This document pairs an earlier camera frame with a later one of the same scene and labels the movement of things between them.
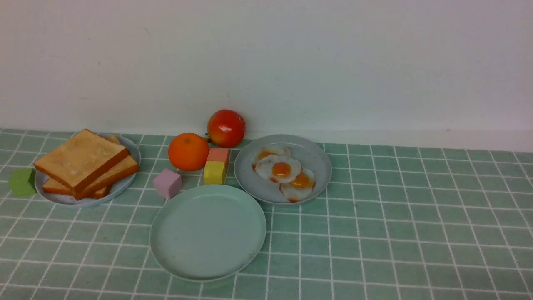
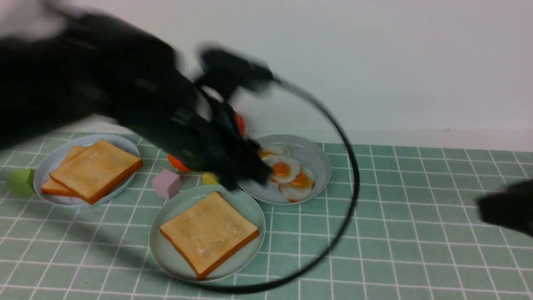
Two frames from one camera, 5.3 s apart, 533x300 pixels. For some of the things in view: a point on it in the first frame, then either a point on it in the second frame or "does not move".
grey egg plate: x=310 y=154 does not move
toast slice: x=81 y=160 → x=210 y=233
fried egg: x=279 y=151 does not move
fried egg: x=279 y=168 does not move
